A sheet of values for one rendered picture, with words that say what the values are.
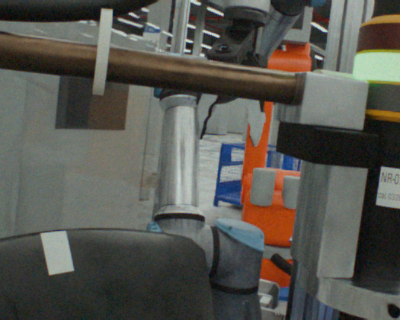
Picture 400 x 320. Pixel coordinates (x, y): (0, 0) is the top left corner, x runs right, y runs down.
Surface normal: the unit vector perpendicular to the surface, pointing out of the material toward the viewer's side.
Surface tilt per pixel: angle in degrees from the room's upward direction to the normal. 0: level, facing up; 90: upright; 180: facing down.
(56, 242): 39
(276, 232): 90
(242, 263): 90
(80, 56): 83
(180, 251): 34
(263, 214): 90
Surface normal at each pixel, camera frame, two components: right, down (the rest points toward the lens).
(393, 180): -0.19, 0.04
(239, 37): -0.06, -0.83
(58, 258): 0.37, -0.67
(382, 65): -0.65, -0.03
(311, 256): -0.96, -0.10
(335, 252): 0.26, 0.09
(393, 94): -0.44, 0.00
